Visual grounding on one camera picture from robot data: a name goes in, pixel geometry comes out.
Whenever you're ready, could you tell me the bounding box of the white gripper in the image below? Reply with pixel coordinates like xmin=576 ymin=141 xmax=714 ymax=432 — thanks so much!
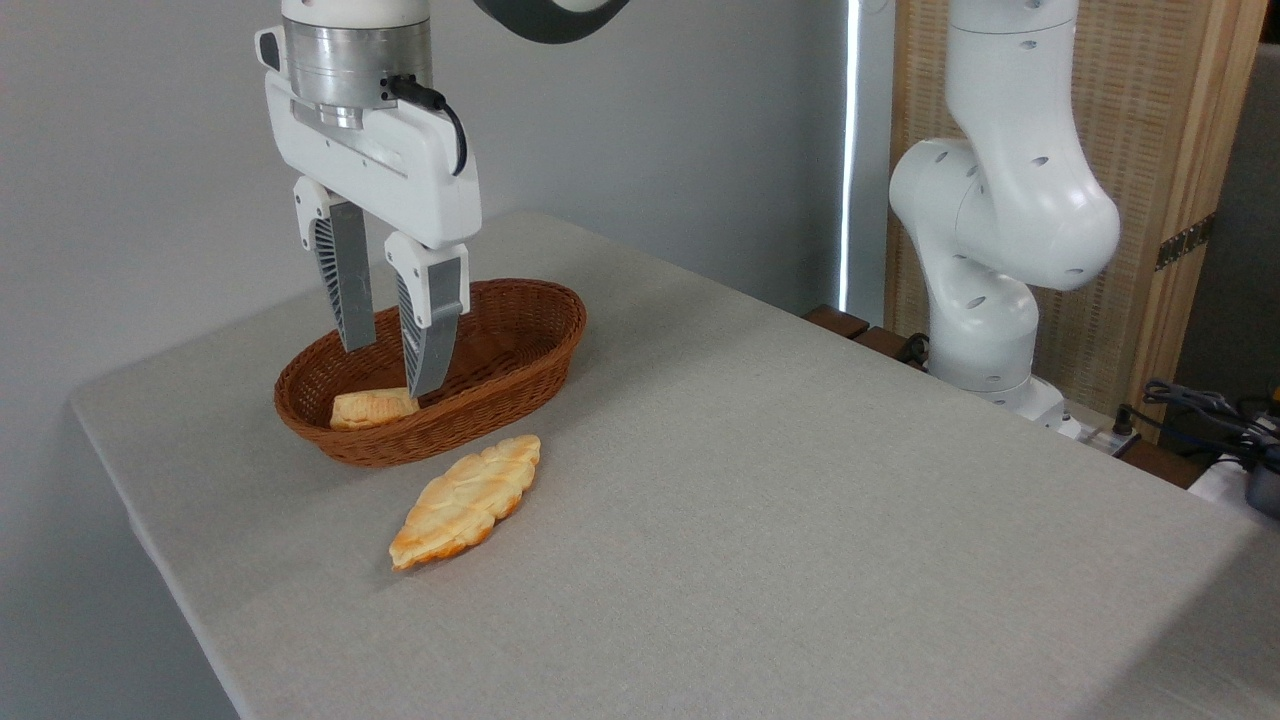
xmin=255 ymin=25 xmax=484 ymax=400

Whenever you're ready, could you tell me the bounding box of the small golden bread piece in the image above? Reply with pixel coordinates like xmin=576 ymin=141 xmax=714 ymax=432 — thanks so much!
xmin=330 ymin=387 xmax=422 ymax=432

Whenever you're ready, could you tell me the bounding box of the long golden bread loaf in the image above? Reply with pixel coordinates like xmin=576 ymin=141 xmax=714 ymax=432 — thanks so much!
xmin=389 ymin=434 xmax=542 ymax=572

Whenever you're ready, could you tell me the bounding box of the brown wicker oval basket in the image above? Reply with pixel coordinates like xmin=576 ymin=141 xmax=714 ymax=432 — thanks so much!
xmin=273 ymin=278 xmax=588 ymax=469

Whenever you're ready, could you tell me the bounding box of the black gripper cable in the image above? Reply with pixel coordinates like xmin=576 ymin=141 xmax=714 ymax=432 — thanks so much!
xmin=385 ymin=74 xmax=470 ymax=178

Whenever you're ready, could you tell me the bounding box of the bamboo folding screen wood frame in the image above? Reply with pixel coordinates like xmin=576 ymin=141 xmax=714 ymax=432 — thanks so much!
xmin=885 ymin=0 xmax=1270 ymax=442

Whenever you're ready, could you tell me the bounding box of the black cable bundle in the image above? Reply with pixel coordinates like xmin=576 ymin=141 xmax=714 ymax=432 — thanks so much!
xmin=1113 ymin=378 xmax=1280 ymax=471

